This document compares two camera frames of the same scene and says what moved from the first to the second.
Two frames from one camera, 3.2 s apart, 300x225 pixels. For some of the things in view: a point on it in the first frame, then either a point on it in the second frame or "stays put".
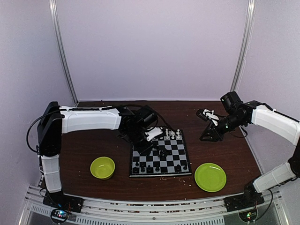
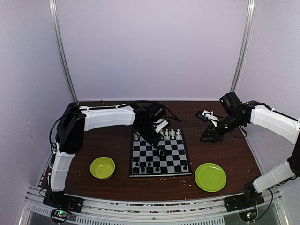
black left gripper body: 135,137 -> 146,133
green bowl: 102,168 stays put
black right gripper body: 218,135 stays put
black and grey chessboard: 168,156 stays put
